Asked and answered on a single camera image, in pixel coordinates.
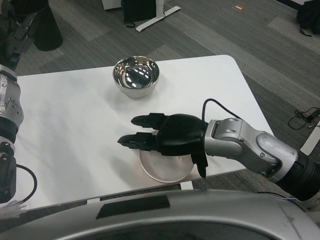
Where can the black crumpled bag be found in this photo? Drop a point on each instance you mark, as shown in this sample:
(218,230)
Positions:
(308,17)

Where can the white plastic bowl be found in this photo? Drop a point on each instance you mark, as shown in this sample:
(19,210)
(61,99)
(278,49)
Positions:
(165,167)

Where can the black backpack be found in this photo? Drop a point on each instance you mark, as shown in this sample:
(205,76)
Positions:
(138,11)

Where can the silver robot chest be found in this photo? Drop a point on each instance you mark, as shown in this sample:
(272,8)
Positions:
(200,215)

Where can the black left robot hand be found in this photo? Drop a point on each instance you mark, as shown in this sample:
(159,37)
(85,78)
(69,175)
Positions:
(10,37)

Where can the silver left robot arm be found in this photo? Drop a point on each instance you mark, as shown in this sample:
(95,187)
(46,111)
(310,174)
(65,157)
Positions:
(10,105)

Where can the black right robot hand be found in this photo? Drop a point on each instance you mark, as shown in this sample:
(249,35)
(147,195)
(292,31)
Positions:
(180,135)

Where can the shiny steel bowl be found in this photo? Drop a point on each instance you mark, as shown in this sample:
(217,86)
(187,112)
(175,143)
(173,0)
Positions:
(136,77)

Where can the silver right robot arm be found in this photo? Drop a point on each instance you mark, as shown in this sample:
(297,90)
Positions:
(250,147)

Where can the black trash bin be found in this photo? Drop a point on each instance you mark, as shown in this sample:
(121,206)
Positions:
(48,30)

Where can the white furniture leg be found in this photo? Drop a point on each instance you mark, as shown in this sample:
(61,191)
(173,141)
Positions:
(312,140)

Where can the white standing desk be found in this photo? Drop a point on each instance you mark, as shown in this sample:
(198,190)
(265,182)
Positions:
(160,10)

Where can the brass floor outlet plate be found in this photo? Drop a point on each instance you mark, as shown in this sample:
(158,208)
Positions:
(240,6)

